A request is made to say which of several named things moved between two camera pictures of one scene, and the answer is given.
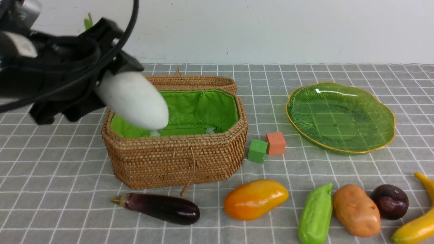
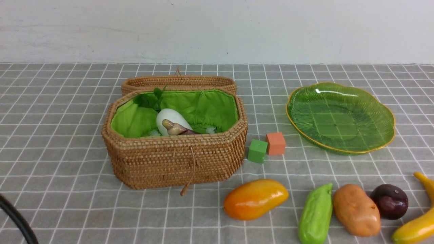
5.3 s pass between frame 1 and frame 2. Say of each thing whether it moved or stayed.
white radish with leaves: moved
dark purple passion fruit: stayed
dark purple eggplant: moved
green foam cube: stayed
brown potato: stayed
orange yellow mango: stayed
